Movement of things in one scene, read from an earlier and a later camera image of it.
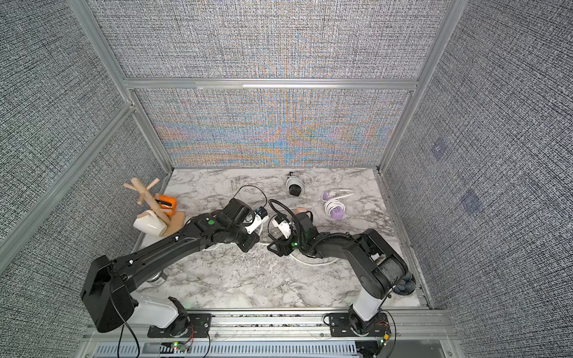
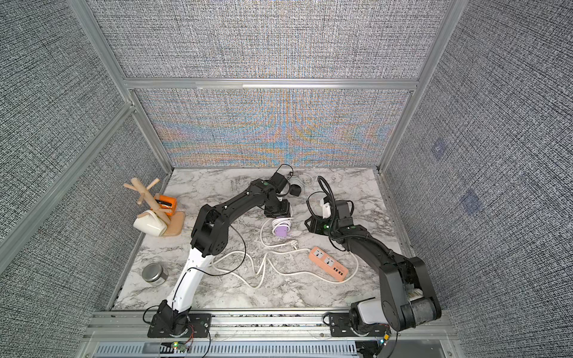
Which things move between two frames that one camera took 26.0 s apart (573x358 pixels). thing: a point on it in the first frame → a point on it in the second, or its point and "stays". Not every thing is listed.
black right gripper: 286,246 → 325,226
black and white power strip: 294,184 stays
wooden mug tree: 176,220 stays
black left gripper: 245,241 → 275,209
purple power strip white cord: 334,207 → 281,226
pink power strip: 299,209 → 327,265
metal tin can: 158,279 stays
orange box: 167,203 stays
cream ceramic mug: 151,224 stays
